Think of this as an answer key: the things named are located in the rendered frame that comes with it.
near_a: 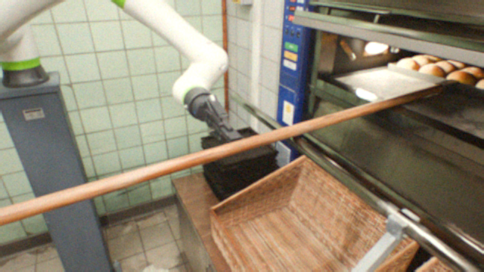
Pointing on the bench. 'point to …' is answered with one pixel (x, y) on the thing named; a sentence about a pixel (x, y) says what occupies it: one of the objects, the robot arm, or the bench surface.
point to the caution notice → (287, 113)
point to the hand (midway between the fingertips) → (231, 134)
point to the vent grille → (282, 155)
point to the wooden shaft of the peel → (48, 202)
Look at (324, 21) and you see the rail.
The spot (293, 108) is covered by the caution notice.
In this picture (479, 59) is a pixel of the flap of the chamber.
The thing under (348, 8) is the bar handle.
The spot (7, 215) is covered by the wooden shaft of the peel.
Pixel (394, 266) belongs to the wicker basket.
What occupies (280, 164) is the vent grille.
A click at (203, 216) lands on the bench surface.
